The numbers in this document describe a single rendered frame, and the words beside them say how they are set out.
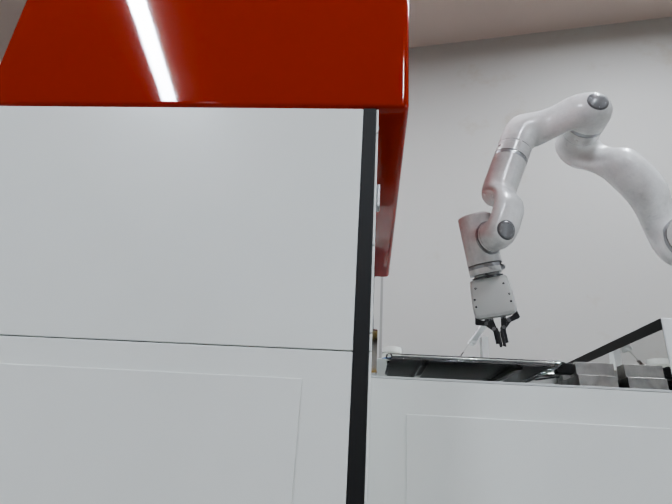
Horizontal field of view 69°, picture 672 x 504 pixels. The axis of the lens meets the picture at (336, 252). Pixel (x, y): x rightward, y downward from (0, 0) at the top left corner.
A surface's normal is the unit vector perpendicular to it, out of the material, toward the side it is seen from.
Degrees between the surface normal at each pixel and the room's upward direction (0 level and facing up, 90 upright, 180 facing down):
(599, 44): 90
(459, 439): 90
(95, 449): 90
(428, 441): 90
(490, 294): 107
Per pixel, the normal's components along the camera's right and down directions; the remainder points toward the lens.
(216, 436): -0.06, -0.39
